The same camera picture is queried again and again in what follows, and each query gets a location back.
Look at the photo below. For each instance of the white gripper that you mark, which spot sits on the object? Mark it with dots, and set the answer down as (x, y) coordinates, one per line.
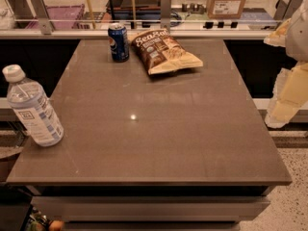
(298, 36)

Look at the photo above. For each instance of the grey metal rail bracket left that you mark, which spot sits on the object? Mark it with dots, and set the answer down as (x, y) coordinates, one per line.
(45, 25)

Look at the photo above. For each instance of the purple plastic crate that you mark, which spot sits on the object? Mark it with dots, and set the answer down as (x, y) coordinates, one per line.
(61, 17)

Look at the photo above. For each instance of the blue pepsi can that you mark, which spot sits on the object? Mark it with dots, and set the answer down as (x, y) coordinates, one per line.
(118, 42)

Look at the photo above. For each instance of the brown sea salt chip bag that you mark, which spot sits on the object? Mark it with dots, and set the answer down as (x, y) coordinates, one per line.
(161, 53)

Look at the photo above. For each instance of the grey metal rail bracket right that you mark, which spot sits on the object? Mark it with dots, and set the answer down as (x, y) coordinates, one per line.
(287, 8)

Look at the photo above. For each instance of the cardboard box with label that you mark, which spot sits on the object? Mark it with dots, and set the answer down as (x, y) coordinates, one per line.
(225, 9)

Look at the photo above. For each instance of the grey metal rail bracket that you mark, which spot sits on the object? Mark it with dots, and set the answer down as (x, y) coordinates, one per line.
(45, 25)
(165, 14)
(287, 8)

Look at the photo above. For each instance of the grey metal rail bracket middle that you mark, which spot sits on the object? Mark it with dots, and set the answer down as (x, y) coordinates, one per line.
(165, 14)

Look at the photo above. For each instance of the clear plastic water bottle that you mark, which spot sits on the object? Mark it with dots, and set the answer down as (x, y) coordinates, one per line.
(32, 107)

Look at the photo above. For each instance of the grey table drawer front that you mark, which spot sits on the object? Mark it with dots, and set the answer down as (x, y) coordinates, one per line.
(197, 208)

